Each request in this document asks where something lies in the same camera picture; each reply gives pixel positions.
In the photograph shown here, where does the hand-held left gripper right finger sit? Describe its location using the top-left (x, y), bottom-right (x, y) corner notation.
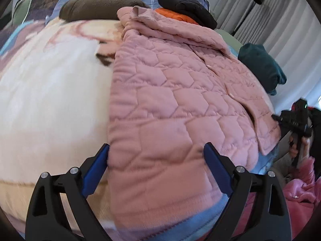
top-left (203, 142), bottom-right (293, 241)

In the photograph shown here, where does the green cloth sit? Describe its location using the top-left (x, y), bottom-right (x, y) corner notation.
top-left (11, 0), bottom-right (34, 27)

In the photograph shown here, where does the teal garment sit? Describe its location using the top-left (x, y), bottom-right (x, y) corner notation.
top-left (237, 43), bottom-right (287, 96)

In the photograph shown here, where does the pink fluffy clothing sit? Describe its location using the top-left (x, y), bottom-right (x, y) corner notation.
top-left (236, 156), bottom-right (320, 241)

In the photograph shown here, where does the orange garment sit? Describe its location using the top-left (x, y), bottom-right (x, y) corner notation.
top-left (154, 8), bottom-right (201, 26)

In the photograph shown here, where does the pink quilted jacket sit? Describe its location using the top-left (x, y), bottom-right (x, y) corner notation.
top-left (107, 5), bottom-right (282, 241)

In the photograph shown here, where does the black floor lamp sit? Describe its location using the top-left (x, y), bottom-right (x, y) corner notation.
top-left (231, 0), bottom-right (266, 37)

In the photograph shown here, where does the black puffer jacket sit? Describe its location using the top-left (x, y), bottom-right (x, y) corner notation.
top-left (158, 0), bottom-right (218, 30)

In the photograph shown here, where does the brown fleece cloth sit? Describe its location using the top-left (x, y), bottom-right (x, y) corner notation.
top-left (59, 0), bottom-right (151, 22)

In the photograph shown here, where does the cream printed blanket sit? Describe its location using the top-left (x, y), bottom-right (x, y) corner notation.
top-left (0, 17), bottom-right (126, 234)

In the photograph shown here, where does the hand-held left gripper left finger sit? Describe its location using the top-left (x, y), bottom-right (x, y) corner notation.
top-left (25, 143), bottom-right (119, 241)

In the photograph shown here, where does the white curtain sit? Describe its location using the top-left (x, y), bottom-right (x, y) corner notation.
top-left (209, 0), bottom-right (321, 111)

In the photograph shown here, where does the person's right hand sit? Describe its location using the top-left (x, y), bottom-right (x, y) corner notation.
top-left (288, 135), bottom-right (313, 161)

